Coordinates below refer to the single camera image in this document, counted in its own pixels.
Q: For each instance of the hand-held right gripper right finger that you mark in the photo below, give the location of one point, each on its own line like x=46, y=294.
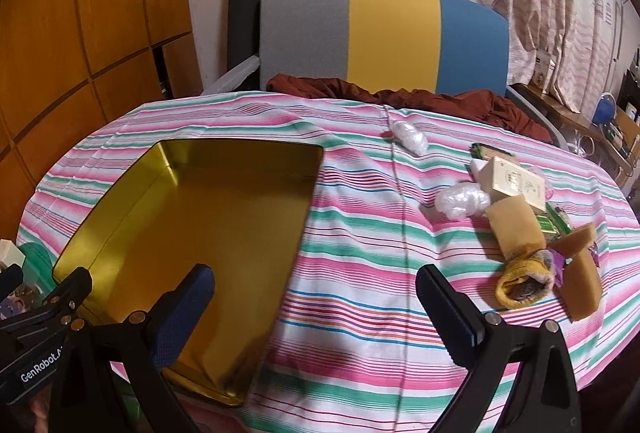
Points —
x=447, y=310

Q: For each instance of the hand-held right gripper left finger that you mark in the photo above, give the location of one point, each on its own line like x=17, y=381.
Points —
x=185, y=308

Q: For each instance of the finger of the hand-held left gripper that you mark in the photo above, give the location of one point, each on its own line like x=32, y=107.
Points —
x=65, y=298

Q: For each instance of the gold tin box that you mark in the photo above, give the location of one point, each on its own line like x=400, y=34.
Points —
x=200, y=213

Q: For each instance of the yellow sponge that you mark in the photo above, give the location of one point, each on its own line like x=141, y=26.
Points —
x=515, y=225
x=582, y=278

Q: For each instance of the green cracker packet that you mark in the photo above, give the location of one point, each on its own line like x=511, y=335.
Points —
x=482, y=149
x=550, y=225

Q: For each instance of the yellow knitted sock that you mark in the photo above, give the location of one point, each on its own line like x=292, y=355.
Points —
x=515, y=283

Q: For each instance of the striped tablecloth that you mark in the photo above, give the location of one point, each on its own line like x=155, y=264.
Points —
x=350, y=263

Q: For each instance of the white plastic wrap wad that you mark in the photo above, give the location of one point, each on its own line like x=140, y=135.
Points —
x=460, y=202
x=411, y=138

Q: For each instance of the purple wrapper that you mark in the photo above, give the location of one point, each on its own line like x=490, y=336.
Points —
x=559, y=263

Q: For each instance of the beige cardboard box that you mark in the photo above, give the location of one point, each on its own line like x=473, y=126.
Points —
x=510, y=180

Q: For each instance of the pink hair roller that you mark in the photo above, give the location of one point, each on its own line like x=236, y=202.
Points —
x=546, y=185

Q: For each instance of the red-brown cloth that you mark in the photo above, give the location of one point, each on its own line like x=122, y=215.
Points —
x=450, y=105

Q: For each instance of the wooden side table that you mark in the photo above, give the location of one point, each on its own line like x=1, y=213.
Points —
x=560, y=110

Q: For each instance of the small cardboard box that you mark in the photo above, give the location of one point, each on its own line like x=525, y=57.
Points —
x=544, y=70

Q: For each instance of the blue round chair back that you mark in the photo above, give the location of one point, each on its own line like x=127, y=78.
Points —
x=606, y=105

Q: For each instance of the grey yellow blue chair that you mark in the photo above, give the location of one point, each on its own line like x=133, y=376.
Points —
x=390, y=33

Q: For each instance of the wooden cabinet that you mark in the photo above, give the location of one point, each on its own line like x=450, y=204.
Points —
x=75, y=13

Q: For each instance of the dark shelf unit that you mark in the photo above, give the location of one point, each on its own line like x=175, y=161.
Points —
x=631, y=88

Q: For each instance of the black rolled mat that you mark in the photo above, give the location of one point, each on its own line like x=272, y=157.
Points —
x=242, y=13

